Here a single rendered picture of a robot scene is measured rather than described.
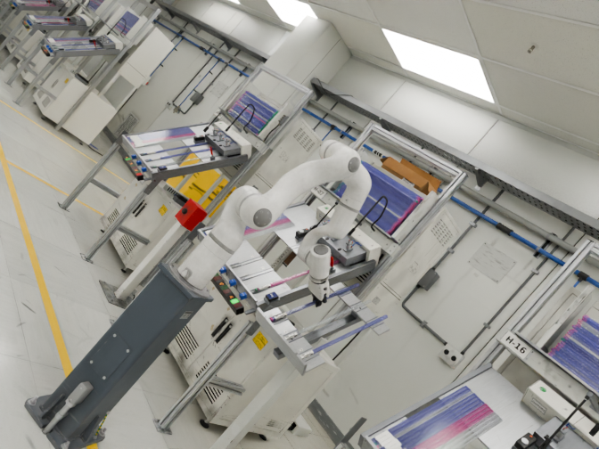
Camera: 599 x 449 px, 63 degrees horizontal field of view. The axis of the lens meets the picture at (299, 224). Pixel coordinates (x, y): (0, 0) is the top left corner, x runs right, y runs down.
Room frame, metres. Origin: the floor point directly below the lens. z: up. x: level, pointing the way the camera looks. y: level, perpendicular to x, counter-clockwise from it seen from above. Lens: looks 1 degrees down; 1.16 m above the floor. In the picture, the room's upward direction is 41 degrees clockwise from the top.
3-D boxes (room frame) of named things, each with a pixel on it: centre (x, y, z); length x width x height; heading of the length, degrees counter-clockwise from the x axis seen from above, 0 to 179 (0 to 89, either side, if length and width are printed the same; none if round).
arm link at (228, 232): (1.82, 0.19, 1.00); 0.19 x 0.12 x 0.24; 34
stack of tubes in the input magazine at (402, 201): (2.80, -0.25, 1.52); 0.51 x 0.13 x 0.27; 47
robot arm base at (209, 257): (1.80, 0.17, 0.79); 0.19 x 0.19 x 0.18
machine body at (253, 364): (2.93, -0.29, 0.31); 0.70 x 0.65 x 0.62; 47
